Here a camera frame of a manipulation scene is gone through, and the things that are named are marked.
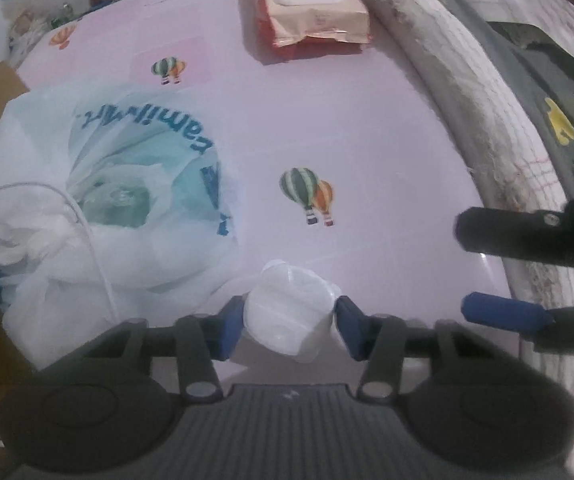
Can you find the white knotted plastic bag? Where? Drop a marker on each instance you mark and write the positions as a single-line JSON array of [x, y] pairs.
[[132, 160]]

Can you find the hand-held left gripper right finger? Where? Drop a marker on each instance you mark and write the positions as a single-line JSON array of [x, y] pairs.
[[349, 330]]

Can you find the grey duck printed blanket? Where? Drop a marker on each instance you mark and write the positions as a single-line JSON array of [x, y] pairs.
[[542, 92]]

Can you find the white round cotton swab container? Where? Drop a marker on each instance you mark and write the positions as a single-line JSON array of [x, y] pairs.
[[287, 310]]

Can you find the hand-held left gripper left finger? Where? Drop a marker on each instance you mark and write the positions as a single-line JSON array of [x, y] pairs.
[[229, 327]]

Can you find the pink wet wipes pack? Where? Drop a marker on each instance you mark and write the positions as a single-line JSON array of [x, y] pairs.
[[307, 5]]

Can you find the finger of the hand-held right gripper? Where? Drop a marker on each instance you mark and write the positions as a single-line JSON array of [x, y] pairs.
[[502, 310], [507, 232]]

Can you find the worn white bed bumper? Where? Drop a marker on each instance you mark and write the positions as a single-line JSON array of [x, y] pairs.
[[467, 85]]

